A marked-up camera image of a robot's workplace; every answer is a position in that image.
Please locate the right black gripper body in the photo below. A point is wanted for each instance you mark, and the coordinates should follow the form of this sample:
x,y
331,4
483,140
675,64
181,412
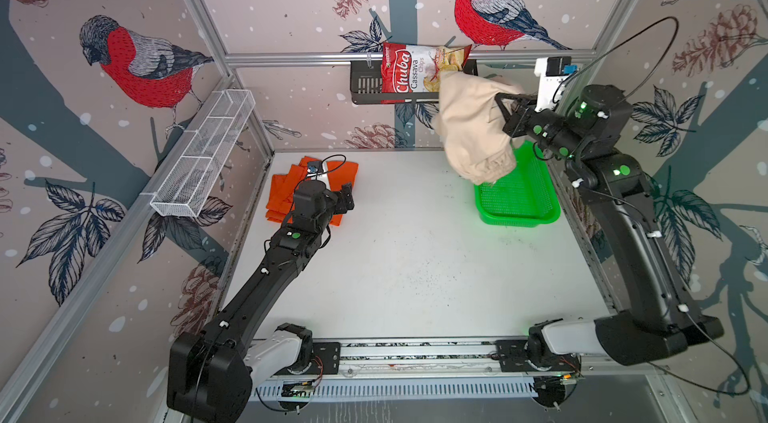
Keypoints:
x,y
544,132

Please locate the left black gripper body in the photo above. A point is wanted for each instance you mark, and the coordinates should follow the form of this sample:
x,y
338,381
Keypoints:
x,y
338,202

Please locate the orange shorts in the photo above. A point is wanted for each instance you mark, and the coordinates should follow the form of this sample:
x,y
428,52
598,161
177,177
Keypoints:
x,y
280,200

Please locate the beige shorts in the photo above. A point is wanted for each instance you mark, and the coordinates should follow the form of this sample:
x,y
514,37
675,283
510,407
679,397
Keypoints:
x,y
470,126

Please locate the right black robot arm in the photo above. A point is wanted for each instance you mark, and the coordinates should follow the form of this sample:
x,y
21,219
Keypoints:
x,y
662,319

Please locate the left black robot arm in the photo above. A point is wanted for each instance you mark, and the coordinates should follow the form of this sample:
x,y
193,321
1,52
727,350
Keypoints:
x,y
212,373

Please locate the green plastic basket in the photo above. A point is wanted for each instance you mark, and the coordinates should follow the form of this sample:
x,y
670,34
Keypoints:
x,y
526,197

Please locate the red cassava chips bag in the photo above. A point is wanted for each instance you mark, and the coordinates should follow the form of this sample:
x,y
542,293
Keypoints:
x,y
448,59

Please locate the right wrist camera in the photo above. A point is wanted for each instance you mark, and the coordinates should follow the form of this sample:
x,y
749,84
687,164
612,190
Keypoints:
x,y
552,73

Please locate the black wall basket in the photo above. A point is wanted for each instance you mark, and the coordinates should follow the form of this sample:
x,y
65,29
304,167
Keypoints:
x,y
369,86

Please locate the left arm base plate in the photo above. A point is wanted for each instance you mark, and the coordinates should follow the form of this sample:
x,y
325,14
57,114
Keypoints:
x,y
324,359

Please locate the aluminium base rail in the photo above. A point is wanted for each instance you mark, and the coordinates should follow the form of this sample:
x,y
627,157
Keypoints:
x,y
420,357

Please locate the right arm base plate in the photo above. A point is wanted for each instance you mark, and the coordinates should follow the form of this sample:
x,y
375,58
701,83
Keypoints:
x,y
510,357

